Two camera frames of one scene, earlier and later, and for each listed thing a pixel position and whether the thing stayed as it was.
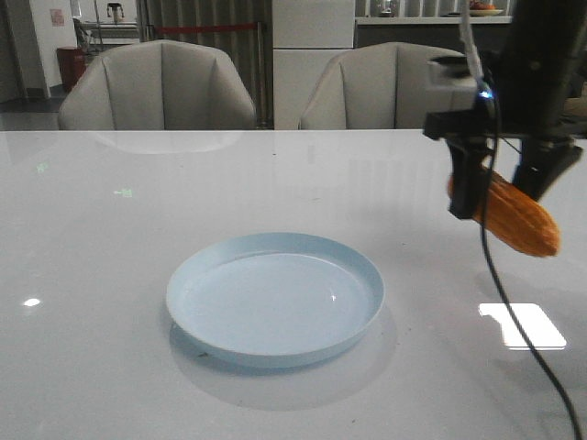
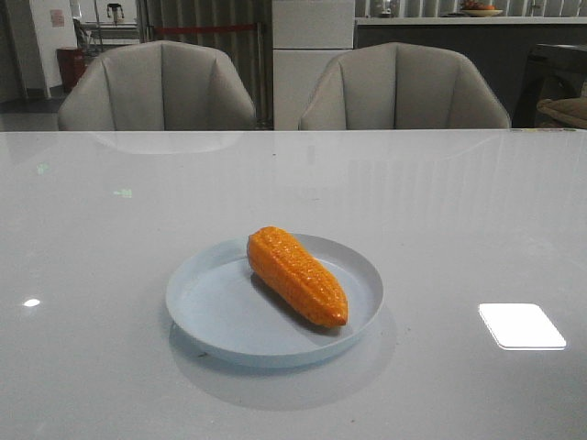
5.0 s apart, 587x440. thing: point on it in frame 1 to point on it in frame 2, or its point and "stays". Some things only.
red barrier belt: x=178 y=28 stays
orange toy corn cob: x=517 y=218 to x=292 y=267
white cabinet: x=306 y=35 stays
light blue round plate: x=266 y=299 stays
